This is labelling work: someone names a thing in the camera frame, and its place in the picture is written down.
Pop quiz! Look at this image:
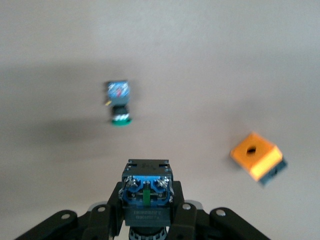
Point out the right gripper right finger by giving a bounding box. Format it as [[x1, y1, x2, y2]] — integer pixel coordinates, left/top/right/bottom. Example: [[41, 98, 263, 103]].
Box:
[[171, 180, 199, 240]]

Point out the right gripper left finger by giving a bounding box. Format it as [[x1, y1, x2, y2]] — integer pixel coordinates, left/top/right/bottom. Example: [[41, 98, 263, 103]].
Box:
[[86, 181, 126, 240]]

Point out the red push button switch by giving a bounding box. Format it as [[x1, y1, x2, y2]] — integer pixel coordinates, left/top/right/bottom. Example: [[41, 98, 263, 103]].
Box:
[[121, 158, 175, 240]]

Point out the table cover mat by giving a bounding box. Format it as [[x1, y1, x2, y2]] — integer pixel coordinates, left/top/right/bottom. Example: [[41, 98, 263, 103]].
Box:
[[0, 0, 320, 240]]

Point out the orange button enclosure box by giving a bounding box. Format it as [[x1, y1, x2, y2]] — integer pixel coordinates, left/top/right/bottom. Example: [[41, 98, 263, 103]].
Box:
[[229, 131, 289, 189]]

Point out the green push button switch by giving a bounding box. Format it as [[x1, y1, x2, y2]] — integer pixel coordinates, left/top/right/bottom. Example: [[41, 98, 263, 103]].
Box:
[[102, 79, 137, 128]]

